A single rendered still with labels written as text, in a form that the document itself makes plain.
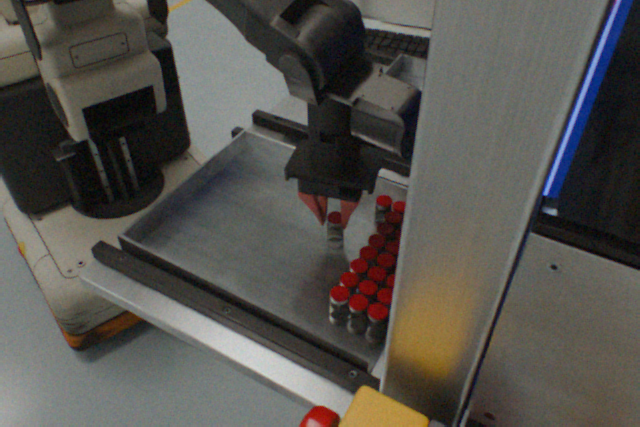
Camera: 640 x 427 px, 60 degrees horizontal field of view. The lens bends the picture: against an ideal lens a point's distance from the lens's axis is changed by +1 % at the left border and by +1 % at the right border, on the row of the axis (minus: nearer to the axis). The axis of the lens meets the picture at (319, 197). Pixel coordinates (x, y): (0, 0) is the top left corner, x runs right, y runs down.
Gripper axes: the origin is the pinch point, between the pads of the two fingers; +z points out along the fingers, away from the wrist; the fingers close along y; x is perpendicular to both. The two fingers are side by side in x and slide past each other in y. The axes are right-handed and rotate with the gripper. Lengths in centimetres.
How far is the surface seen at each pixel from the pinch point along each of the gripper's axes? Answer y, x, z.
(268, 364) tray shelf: -2.2, -18.8, 4.1
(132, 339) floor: -69, 27, 91
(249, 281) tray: -8.1, -9.2, 3.7
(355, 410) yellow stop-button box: 9.2, -28.8, -10.8
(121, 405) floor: -61, 8, 91
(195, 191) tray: -21.1, 3.5, 3.0
